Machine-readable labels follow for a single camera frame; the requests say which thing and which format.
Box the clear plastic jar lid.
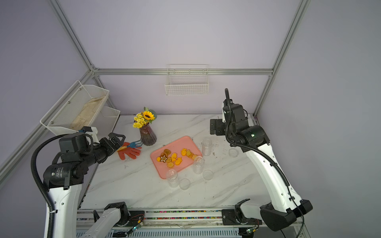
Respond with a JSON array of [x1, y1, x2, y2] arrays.
[[228, 148, 239, 158]]

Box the clear plastic cookie jar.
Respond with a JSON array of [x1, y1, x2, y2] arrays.
[[202, 138, 212, 156]]

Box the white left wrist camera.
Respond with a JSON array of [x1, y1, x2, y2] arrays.
[[78, 126, 99, 143]]

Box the beige cloth in basket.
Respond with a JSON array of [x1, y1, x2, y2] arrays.
[[69, 96, 105, 131]]

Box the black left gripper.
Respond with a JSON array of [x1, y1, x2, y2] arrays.
[[82, 133, 126, 169]]

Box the yellow sunflower bouquet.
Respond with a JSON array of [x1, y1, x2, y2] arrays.
[[133, 107, 157, 129]]

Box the clear jar with brown cookies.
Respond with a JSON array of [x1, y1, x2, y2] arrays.
[[166, 170, 179, 188]]

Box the aluminium frame profile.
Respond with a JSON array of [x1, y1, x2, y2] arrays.
[[1, 1, 310, 186]]

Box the clear jar with orange cookies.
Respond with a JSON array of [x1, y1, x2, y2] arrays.
[[192, 156, 204, 174]]

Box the brown and orange cookies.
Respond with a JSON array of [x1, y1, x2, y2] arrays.
[[156, 149, 172, 163]]

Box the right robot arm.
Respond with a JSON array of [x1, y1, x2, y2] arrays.
[[210, 89, 313, 232]]

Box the pink plastic tray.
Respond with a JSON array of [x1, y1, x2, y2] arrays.
[[150, 136, 202, 179]]

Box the red rubber glove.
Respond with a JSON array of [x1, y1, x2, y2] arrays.
[[117, 142, 142, 160]]

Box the white wire wall basket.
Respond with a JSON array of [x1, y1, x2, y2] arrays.
[[165, 64, 209, 96]]

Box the white mesh wall basket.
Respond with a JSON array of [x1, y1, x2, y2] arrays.
[[40, 81, 120, 138]]

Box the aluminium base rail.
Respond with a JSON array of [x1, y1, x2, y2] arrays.
[[53, 206, 312, 238]]

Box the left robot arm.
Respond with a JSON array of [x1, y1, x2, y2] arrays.
[[30, 130, 126, 238]]

